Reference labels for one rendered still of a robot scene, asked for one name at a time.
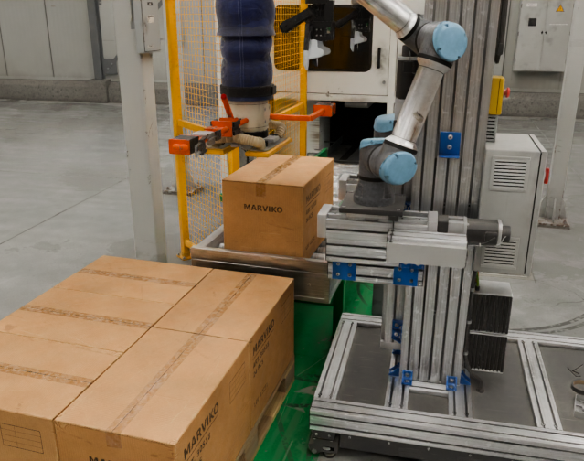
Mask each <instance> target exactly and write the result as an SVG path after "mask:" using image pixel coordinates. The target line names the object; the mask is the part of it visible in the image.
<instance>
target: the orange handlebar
mask: <svg viewBox="0 0 584 461"><path fill-rule="evenodd" d="M322 114H324V109H320V110H318V111H316V112H314V113H312V114H310V115H295V114H275V113H271V114H270V119H271V120H290V121H313V120H315V119H316V118H318V117H319V116H321V115H322ZM248 121H249V119H248V118H244V119H241V120H240V125H239V126H241V125H243V124H245V123H247V122H248ZM204 130H206V131H210V132H215V131H217V130H221V137H222V136H224V133H226V132H228V131H229V128H228V127H227V126H225V127H218V126H214V127H212V126H209V127H207V128H205V129H204ZM173 149H174V150H176V151H186V150H188V145H179V144H173Z"/></svg>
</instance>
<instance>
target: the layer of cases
mask: <svg viewBox="0 0 584 461"><path fill-rule="evenodd" d="M293 355H294V279H293V278H288V277H280V276H273V275H266V274H257V273H243V272H235V271H228V270H220V269H214V270H213V269H212V268H205V267H197V266H190V265H182V264H174V263H160V262H152V261H145V260H137V259H129V258H122V257H114V256H106V255H102V257H100V258H99V259H97V260H96V261H94V262H92V263H90V264H89V265H87V266H85V267H84V268H82V269H81V270H79V271H78V272H76V273H74V274H73V275H72V276H70V277H69V278H67V279H65V280H64V281H62V282H61V283H59V284H57V285H55V286H54V287H53V288H51V289H49V290H47V291H46V292H45V293H44V294H42V295H40V296H38V297H37V298H35V299H34V300H32V301H30V302H29V303H27V304H26V305H24V306H22V307H20V308H19V309H17V310H16V311H15V312H14V313H12V314H10V315H9V316H7V317H5V318H3V319H2V320H0V461H235V459H236V458H237V456H238V454H239V451H240V450H241V448H242V446H243V445H244V443H245V442H246V440H247V438H248V436H249V434H250V431H251V430H252V428H253V426H254V425H255V423H256V422H257V420H258V419H259V417H260V414H261V412H262V411H263V409H264V407H265V405H266V403H267V402H268V400H269V398H270V397H271V395H272V393H273V391H274V389H275V387H276V386H277V384H278V382H279V380H280V378H281V376H282V374H283V373H284V371H285V370H286V368H287V366H288V364H289V363H290V361H291V359H292V356H293Z"/></svg>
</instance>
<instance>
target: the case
mask: <svg viewBox="0 0 584 461"><path fill-rule="evenodd" d="M333 198H334V159H333V158H328V157H314V156H300V155H272V156H270V157H269V158H265V157H258V158H256V159H255V160H253V161H251V162H250V163H248V164H246V165H245V166H244V167H242V168H240V169H239V170H237V171H235V172H234V173H232V174H230V175H229V176H227V177H225V178H223V179H222V201H223V224H224V248H225V249H229V250H237V251H245V252H261V253H269V254H278V255H286V256H294V257H303V258H311V256H312V255H313V253H314V252H315V251H316V249H317V248H318V247H319V245H320V244H321V243H322V241H323V240H324V238H319V237H317V214H318V213H319V211H320V209H321V208H322V206H323V205H324V204H332V205H333Z"/></svg>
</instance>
